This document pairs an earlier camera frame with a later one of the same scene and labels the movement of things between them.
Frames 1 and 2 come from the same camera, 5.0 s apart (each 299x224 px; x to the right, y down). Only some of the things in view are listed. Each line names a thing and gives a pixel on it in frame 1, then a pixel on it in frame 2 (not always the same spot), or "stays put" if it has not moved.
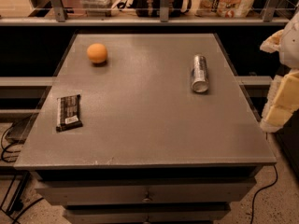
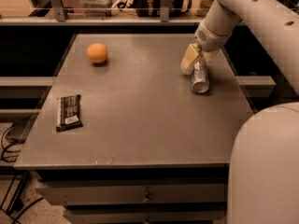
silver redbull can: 200,83 stays put
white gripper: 291,49 to 210,38
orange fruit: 96,52 stays put
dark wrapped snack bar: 68,112 stays put
